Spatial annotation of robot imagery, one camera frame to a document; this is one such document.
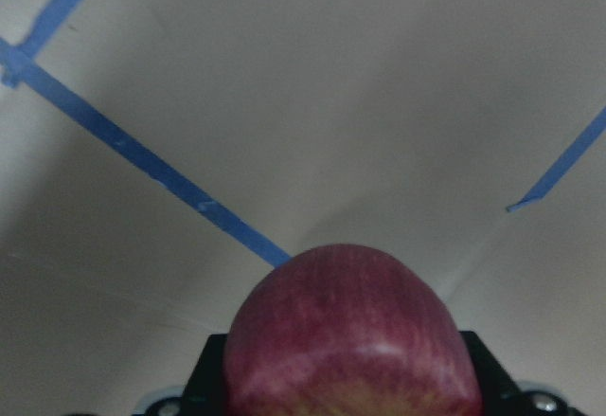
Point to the red yellow apple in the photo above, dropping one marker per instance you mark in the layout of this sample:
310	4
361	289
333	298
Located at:
346	330

